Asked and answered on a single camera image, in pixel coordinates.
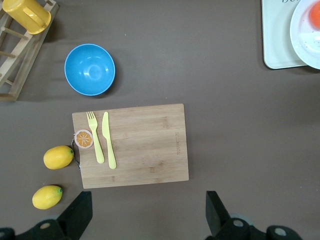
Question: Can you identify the blue bowl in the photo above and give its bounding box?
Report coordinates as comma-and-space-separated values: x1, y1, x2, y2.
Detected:
64, 43, 116, 97

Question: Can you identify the yellow mug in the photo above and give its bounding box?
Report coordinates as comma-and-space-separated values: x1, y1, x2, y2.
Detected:
1, 0, 52, 35

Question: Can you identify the yellow lemon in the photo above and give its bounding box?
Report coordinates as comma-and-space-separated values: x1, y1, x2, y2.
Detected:
31, 185, 63, 210
43, 145, 75, 171

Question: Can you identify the cream bear print tray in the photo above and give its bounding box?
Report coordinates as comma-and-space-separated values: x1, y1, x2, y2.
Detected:
261, 0, 320, 70

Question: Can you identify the bamboo cutting board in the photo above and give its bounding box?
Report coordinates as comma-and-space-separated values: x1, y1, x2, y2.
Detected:
71, 103, 190, 190

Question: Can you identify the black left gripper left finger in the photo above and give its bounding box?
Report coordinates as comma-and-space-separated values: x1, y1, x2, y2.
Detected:
16, 191, 93, 240

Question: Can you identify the round white plate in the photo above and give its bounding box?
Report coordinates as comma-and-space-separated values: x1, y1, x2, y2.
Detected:
289, 0, 320, 70

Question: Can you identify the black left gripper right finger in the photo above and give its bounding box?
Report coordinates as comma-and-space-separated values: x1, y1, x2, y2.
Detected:
206, 190, 266, 240

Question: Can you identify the wooden mug rack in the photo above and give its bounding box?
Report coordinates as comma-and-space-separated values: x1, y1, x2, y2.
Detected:
0, 0, 60, 102

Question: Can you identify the orange fruit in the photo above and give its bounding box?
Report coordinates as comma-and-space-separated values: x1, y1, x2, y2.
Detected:
309, 1, 320, 29

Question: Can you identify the yellow plastic knife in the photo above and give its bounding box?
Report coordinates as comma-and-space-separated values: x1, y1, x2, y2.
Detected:
101, 111, 118, 170

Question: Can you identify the yellow plastic fork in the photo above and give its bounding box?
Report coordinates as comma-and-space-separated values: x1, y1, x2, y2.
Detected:
86, 111, 105, 165

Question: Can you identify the orange slice toy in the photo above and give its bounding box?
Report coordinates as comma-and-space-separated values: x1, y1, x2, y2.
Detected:
74, 129, 95, 150

